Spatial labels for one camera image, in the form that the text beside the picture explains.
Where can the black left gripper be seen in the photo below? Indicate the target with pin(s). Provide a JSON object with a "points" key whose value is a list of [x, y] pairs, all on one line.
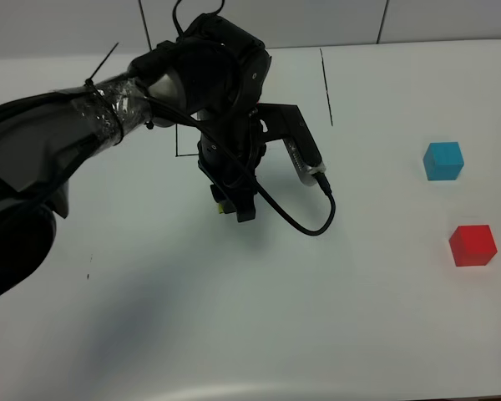
{"points": [[229, 154]]}

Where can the blue block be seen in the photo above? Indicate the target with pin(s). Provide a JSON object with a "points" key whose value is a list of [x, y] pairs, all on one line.
{"points": [[443, 161]]}

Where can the red block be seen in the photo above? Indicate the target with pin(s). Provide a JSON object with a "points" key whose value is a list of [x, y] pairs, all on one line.
{"points": [[473, 245]]}

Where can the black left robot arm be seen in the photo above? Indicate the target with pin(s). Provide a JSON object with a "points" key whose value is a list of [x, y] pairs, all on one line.
{"points": [[213, 66]]}

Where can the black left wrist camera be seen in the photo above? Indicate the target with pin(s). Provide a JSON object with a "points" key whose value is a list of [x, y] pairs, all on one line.
{"points": [[285, 122]]}

